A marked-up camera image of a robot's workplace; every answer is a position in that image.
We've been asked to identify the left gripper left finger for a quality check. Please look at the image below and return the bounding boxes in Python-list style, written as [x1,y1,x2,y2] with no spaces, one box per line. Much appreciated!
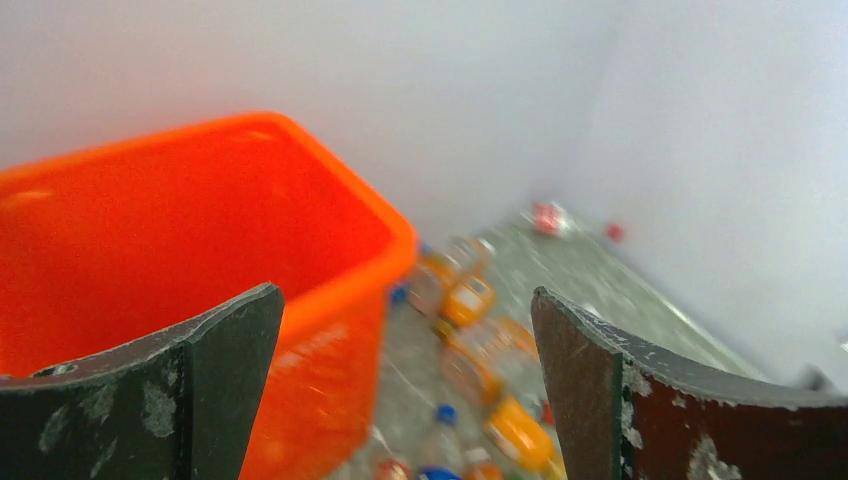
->
[1,283,284,479]

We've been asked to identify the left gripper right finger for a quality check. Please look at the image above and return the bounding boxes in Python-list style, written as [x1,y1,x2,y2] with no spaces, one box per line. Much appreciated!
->
[531,287,847,479]

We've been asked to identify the orange soda bottle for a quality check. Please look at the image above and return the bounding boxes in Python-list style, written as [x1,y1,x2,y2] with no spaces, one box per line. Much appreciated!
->
[483,396,568,479]

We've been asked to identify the orange plastic bin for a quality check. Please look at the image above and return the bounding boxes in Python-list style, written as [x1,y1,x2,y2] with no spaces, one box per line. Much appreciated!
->
[1,113,417,479]

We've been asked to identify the wide orange label bottle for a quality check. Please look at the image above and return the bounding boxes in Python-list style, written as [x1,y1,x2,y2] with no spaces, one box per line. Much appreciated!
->
[440,316,539,408]

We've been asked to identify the orange tea bottle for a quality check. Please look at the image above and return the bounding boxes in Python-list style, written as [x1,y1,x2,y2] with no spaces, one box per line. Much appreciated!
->
[461,446,505,480]

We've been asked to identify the pepsi bottle centre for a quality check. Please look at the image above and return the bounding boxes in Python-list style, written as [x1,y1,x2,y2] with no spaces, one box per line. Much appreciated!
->
[413,404,465,480]

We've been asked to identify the small orange bottle far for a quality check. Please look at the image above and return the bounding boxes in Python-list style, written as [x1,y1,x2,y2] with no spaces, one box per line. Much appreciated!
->
[433,275,496,339]

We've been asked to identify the red label bottle far corner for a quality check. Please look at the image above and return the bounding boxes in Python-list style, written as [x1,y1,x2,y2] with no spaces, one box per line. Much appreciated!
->
[521,201,626,243]

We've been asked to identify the large orange juice bottle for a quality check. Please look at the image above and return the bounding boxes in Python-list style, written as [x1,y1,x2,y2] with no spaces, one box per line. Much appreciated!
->
[406,237,496,315]

